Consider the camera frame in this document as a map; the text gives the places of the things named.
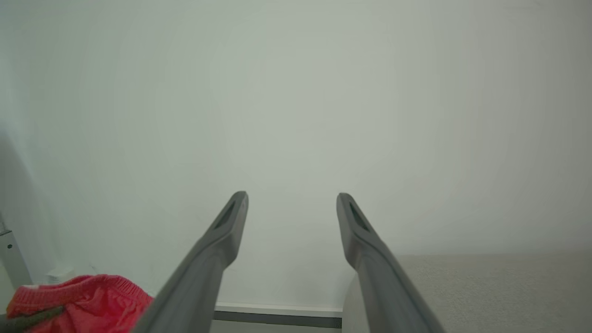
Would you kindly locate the red and white garment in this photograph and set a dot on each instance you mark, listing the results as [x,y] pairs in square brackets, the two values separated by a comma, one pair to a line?
[92,300]

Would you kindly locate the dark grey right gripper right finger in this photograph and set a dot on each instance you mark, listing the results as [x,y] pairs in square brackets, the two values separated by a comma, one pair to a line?
[384,286]

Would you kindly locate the grey fabric sofa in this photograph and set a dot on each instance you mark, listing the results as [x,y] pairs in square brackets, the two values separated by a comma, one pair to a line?
[508,296]

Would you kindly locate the white and black baseboard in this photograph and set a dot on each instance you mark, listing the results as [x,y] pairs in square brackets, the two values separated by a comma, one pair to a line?
[277,315]

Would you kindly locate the grey metal table leg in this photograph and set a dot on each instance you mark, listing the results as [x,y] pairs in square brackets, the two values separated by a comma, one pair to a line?
[11,259]

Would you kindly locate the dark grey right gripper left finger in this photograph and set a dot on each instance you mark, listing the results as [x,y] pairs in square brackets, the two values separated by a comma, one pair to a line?
[203,273]

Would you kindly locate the white wall socket box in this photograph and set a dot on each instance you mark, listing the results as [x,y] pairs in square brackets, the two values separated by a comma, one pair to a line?
[60,274]

